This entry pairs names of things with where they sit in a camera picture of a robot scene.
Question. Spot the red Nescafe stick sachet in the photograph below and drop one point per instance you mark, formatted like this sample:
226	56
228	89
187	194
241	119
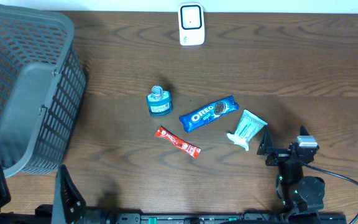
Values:
184	146

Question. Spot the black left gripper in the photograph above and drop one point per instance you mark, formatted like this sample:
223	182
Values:
71	213

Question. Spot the mint green wipes packet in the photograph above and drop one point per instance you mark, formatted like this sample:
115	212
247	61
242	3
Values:
249	125

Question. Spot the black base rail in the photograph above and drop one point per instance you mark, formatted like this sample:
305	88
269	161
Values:
248	217

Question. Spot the white barcode scanner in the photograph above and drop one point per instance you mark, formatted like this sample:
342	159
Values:
191	24

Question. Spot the teal mouthwash bottle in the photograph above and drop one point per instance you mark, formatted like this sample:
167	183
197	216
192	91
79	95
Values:
159	101

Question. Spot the blue Oreo cookie pack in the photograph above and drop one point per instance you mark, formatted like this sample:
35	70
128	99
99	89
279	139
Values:
208	113

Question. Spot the grey plastic mesh basket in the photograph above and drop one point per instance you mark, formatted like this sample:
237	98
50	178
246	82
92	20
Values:
42	86

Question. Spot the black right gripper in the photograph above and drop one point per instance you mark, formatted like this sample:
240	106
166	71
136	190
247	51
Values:
266	147

